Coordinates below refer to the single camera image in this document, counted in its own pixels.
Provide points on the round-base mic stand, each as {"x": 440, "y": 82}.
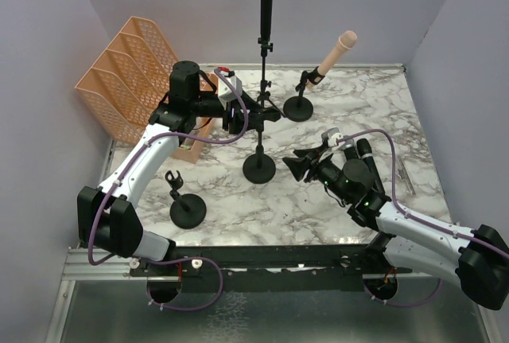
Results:
{"x": 298, "y": 108}
{"x": 259, "y": 168}
{"x": 187, "y": 211}

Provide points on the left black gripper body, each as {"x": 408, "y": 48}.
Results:
{"x": 238, "y": 121}

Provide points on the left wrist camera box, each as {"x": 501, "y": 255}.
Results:
{"x": 229, "y": 86}

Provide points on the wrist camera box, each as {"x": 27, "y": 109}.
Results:
{"x": 229, "y": 86}
{"x": 333, "y": 142}

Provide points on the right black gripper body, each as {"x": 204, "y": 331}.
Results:
{"x": 312, "y": 167}

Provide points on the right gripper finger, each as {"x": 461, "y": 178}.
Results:
{"x": 300, "y": 168}
{"x": 314, "y": 152}

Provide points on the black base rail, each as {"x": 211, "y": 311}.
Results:
{"x": 292, "y": 267}

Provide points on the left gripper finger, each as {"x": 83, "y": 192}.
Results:
{"x": 253, "y": 107}
{"x": 257, "y": 118}

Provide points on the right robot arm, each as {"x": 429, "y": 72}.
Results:
{"x": 475, "y": 259}

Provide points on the silver-head black microphone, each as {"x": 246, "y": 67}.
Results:
{"x": 349, "y": 150}

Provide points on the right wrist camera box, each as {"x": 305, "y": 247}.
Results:
{"x": 333, "y": 142}

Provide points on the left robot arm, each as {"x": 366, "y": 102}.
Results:
{"x": 107, "y": 216}

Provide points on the black tripod mic stand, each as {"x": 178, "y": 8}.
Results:
{"x": 264, "y": 94}

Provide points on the beige microphone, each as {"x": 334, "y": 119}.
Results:
{"x": 345, "y": 42}

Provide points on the orange plastic file organizer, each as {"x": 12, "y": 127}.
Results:
{"x": 129, "y": 78}

